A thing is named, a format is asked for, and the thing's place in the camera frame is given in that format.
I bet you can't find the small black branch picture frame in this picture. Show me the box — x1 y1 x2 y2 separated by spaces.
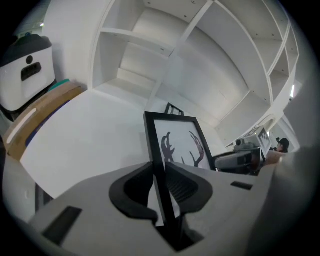
165 102 185 117

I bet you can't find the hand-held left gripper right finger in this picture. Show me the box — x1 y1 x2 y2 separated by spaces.
165 161 275 252

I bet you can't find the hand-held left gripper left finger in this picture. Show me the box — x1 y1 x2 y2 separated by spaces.
28 161 179 256

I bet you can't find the white desk with drawers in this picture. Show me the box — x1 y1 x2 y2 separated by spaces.
19 0 301 201

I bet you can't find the white and black mobile robot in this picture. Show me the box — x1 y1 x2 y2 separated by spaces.
0 33 56 122

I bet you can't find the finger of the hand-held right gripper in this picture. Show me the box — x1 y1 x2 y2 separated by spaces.
214 150 254 174

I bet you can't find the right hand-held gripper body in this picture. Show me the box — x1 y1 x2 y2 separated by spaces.
233 127 273 176

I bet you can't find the deer picture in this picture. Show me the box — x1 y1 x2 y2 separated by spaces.
143 111 217 251

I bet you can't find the brown cardboard box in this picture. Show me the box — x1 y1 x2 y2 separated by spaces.
3 81 88 162

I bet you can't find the green round object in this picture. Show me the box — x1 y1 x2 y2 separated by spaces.
48 78 73 93

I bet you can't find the person's right forearm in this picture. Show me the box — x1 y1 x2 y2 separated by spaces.
264 150 288 168

